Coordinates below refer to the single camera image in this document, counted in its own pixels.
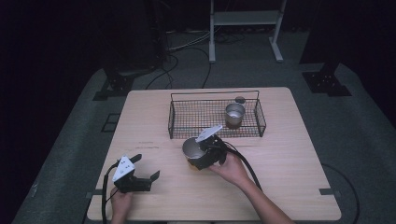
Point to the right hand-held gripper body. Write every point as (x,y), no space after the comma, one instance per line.
(213,152)

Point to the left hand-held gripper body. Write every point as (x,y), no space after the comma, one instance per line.
(130,184)

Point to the orange paper cup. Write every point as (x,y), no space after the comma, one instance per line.
(190,151)

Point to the silver metal cup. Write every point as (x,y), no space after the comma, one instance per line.
(234,119)

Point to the person's left hand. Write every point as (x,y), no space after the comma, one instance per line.
(121,202)

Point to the person's right hand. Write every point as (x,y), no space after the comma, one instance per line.
(230,171)

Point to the grey tape tab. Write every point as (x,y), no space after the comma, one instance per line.
(327,191)
(93,194)

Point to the small dark round disc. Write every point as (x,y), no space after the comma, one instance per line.
(240,99)

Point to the black stand with base plate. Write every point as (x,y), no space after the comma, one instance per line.
(327,82)
(120,84)

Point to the white metal desk frame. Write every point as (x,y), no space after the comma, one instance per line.
(244,17)

